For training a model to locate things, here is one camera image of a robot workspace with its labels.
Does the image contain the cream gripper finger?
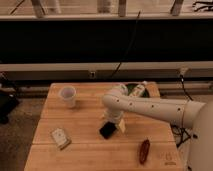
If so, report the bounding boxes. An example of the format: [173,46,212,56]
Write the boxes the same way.
[116,119,126,133]

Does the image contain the black eraser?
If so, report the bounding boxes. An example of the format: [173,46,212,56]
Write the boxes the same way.
[99,122,117,139]

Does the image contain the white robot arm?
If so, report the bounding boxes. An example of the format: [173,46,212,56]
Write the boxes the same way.
[102,84,213,171]

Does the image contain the dark red brush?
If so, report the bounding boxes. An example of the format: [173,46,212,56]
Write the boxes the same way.
[139,139,150,164]

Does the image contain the white green bottle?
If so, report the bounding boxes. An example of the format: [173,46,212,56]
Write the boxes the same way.
[129,83,147,97]

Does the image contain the green bowl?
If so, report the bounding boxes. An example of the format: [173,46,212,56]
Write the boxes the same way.
[126,83,150,98]

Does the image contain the translucent plastic cup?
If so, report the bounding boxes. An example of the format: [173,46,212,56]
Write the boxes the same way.
[58,86,76,108]

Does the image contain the black object at left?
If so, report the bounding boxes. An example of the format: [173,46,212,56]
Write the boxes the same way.
[0,72,20,124]

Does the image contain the wall power outlet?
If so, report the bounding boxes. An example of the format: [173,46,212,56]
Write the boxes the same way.
[88,71,96,79]

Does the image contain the black cable on floor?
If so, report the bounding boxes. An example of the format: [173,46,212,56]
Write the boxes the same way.
[171,73,198,149]

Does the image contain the black hanging cable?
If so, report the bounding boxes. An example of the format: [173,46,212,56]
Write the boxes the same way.
[109,10,142,78]

